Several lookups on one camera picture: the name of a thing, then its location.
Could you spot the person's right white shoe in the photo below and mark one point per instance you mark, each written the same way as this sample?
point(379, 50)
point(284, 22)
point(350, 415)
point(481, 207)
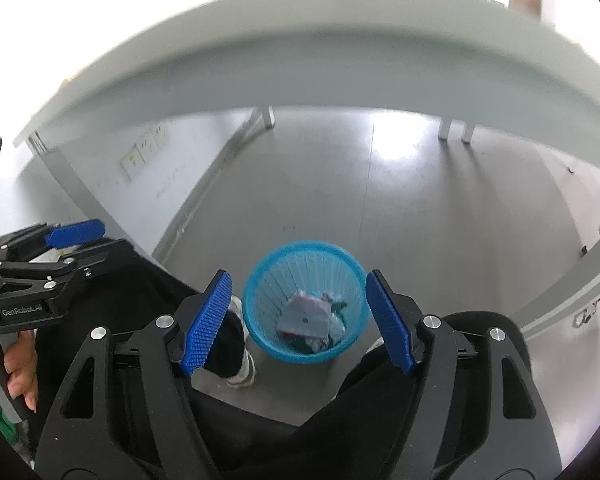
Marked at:
point(377, 345)

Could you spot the person's white shoe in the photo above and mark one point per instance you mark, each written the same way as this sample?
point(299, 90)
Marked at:
point(245, 365)
point(377, 345)

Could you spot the blue plastic waste basket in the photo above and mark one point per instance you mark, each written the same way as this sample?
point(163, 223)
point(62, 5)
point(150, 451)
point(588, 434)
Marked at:
point(265, 310)

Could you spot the white table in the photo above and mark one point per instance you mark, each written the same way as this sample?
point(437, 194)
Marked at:
point(305, 50)
point(580, 285)

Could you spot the white wall socket panel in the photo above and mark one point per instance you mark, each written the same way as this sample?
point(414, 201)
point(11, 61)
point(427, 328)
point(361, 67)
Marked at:
point(142, 152)

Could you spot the pink plastic bag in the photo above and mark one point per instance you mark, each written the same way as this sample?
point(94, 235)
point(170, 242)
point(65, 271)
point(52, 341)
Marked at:
point(305, 317)

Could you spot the person's left hand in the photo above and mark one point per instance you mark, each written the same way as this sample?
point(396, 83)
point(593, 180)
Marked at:
point(25, 370)

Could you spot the person's left white shoe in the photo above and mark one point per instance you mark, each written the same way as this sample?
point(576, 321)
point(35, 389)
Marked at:
point(245, 365)

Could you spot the white plastic bag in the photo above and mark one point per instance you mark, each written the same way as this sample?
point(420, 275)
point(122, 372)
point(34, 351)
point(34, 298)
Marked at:
point(337, 330)

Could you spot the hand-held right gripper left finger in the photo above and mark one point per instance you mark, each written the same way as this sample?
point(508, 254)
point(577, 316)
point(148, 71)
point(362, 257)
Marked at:
point(207, 325)

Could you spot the green cloth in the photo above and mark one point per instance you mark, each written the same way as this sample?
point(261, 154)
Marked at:
point(0, 422)

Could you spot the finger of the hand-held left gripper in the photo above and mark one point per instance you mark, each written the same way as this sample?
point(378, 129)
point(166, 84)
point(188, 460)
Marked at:
point(80, 262)
point(75, 233)

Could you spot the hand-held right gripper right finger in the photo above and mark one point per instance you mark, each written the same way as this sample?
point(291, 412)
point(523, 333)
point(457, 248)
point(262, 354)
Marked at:
point(387, 322)

